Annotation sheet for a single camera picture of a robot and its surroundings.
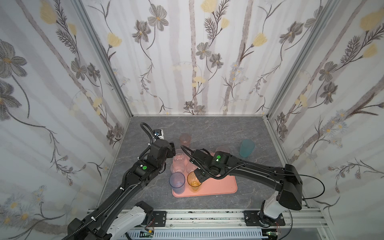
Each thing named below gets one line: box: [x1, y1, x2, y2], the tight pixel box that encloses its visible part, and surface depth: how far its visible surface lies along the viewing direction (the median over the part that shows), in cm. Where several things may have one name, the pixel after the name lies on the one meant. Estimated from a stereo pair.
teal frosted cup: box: [239, 138, 256, 158], surface depth 99 cm
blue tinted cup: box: [169, 172, 186, 195], surface depth 80 cm
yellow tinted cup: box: [187, 171, 202, 192], surface depth 74 cm
